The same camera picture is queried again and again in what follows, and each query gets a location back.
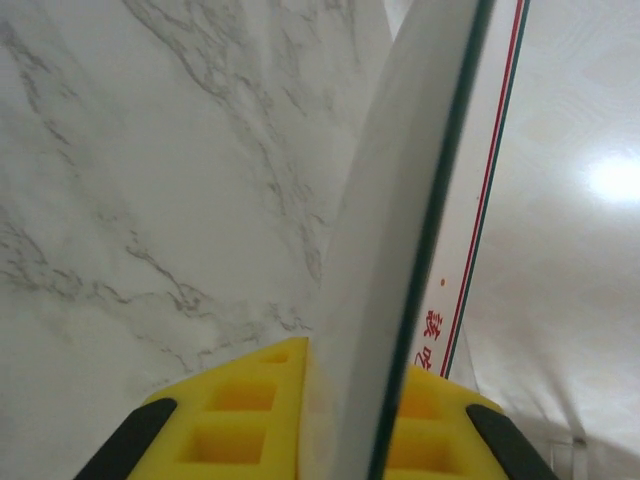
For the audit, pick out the round white plate red print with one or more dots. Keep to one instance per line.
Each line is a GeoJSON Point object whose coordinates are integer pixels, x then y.
{"type": "Point", "coordinates": [390, 200]}

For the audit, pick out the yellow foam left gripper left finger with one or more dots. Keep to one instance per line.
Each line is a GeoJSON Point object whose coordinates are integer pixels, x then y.
{"type": "Point", "coordinates": [235, 415]}

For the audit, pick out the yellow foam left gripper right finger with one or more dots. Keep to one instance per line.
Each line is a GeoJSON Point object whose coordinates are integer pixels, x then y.
{"type": "Point", "coordinates": [440, 430]}

